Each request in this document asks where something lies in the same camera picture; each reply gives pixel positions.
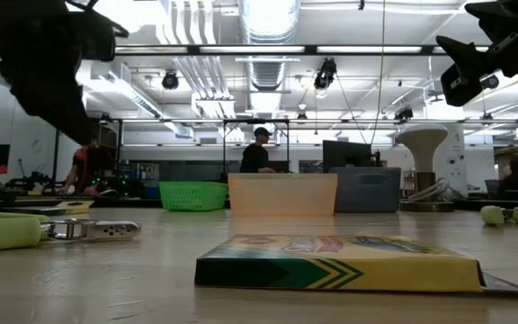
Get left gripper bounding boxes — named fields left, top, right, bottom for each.
left=0, top=0, right=94, bottom=146

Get yellow green crayon box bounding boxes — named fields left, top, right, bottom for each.
left=0, top=200, right=95, bottom=217
left=193, top=233, right=518, bottom=302

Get pliers with yellow-green handles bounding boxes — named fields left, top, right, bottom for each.
left=0, top=210, right=143, bottom=255
left=479, top=204, right=518, bottom=229

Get person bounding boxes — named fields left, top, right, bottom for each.
left=496, top=155, right=518, bottom=195
left=239, top=126, right=278, bottom=175
left=58, top=142, right=117, bottom=197

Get white mushroom lamp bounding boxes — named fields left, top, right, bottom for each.
left=396, top=122, right=456, bottom=213

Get black monitor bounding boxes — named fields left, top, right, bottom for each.
left=322, top=139, right=373, bottom=174

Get dark grey plastic bin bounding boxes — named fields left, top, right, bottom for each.
left=329, top=166, right=403, bottom=214

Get green plastic basket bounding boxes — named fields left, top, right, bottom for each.
left=157, top=180, right=229, bottom=212

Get orange plastic bin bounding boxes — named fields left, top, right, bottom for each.
left=227, top=172, right=339, bottom=217

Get black hanging camera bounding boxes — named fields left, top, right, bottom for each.
left=313, top=57, right=338, bottom=91
left=392, top=105, right=415, bottom=122
left=161, top=70, right=181, bottom=91
left=480, top=73, right=501, bottom=91

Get thin hanging cord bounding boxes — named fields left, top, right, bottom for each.
left=369, top=0, right=387, bottom=146

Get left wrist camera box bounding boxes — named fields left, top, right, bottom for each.
left=65, top=0, right=130, bottom=63

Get black rig frame beam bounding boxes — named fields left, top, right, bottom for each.
left=0, top=43, right=518, bottom=58

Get white lamp cord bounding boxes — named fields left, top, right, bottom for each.
left=407, top=176, right=452, bottom=203

